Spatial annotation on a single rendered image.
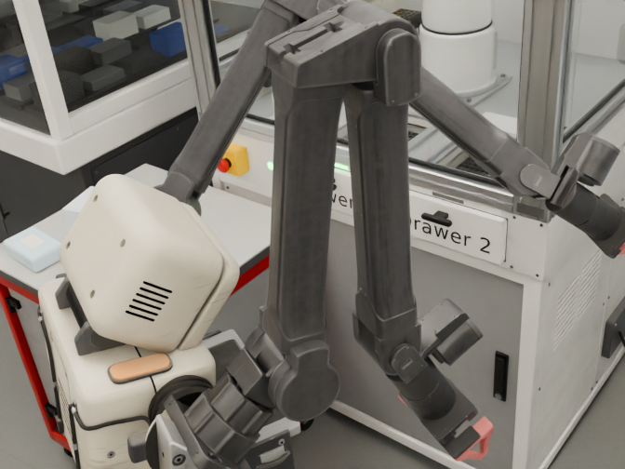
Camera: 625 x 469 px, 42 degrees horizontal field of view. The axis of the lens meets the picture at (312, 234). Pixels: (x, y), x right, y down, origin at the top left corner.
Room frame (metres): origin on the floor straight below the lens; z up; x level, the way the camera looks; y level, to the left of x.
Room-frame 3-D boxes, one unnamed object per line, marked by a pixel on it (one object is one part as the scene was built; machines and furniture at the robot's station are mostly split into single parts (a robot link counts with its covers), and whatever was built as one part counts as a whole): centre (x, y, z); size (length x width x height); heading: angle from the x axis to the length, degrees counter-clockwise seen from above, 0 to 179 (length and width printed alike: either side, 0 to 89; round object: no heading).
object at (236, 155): (1.95, 0.19, 0.88); 0.07 x 0.05 x 0.07; 48
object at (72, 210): (1.93, 0.59, 0.79); 0.13 x 0.09 x 0.05; 153
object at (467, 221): (1.54, -0.30, 0.87); 0.29 x 0.02 x 0.11; 48
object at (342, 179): (1.75, -0.06, 0.87); 0.29 x 0.02 x 0.11; 48
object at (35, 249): (1.76, 0.70, 0.78); 0.15 x 0.10 x 0.04; 44
